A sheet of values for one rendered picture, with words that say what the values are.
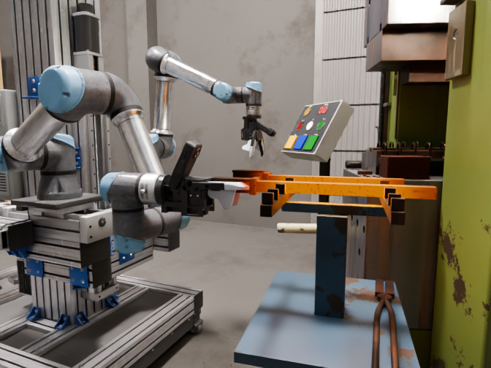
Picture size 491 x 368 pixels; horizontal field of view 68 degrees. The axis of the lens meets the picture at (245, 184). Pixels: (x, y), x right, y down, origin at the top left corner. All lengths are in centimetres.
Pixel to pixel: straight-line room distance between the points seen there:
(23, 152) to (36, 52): 57
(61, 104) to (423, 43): 105
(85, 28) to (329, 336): 144
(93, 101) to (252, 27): 341
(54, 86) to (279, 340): 78
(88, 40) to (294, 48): 274
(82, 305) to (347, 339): 134
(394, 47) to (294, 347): 94
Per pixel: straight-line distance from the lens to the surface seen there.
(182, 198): 82
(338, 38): 397
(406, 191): 76
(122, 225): 91
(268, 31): 425
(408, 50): 130
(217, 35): 450
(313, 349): 71
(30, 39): 181
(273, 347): 70
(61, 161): 143
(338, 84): 388
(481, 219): 98
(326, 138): 169
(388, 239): 115
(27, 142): 127
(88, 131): 165
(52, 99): 105
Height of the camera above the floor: 104
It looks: 7 degrees down
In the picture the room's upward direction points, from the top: straight up
